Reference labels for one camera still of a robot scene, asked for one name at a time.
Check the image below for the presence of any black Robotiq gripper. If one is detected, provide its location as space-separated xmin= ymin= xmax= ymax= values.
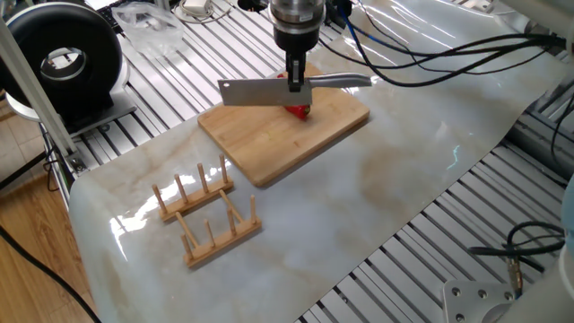
xmin=273 ymin=22 xmax=324 ymax=94

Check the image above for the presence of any red chili pepper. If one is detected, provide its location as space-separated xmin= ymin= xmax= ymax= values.
xmin=275 ymin=73 xmax=312 ymax=121

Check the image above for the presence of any steel cleaver knife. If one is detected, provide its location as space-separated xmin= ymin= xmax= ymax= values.
xmin=217 ymin=72 xmax=373 ymax=108

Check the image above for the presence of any black round cap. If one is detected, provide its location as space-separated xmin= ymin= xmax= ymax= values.
xmin=236 ymin=0 xmax=271 ymax=13

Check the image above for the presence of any wooden cutting board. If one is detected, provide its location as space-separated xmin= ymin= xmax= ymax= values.
xmin=197 ymin=62 xmax=371 ymax=188

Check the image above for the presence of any white power adapter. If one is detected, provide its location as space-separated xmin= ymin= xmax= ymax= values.
xmin=172 ymin=0 xmax=234 ymax=24

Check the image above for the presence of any glossy marble pattern mat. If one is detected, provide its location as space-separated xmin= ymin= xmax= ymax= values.
xmin=68 ymin=0 xmax=570 ymax=323

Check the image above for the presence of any clear plastic bag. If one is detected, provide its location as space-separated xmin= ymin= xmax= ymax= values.
xmin=110 ymin=1 xmax=185 ymax=57

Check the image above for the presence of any wooden peg rack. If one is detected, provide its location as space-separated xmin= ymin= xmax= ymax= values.
xmin=151 ymin=153 xmax=264 ymax=269

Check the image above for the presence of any black keyboard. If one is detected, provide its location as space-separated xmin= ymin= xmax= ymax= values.
xmin=95 ymin=2 xmax=125 ymax=33

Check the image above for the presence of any black round fan device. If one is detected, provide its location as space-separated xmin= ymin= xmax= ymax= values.
xmin=0 ymin=1 xmax=138 ymax=138

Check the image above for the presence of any blue wrist cable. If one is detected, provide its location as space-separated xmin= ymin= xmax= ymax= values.
xmin=335 ymin=4 xmax=382 ymax=64

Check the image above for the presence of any black wrist cable bundle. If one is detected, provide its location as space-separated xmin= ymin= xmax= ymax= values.
xmin=320 ymin=0 xmax=574 ymax=89

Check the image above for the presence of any aluminium frame post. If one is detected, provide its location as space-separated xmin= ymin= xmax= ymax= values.
xmin=0 ymin=16 xmax=90 ymax=176

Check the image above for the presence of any black base cable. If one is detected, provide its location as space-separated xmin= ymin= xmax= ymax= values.
xmin=465 ymin=218 xmax=566 ymax=297

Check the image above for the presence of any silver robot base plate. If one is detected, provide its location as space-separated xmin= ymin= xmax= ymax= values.
xmin=442 ymin=280 xmax=517 ymax=323

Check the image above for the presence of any black floor cable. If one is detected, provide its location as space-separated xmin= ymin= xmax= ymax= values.
xmin=0 ymin=223 xmax=102 ymax=323

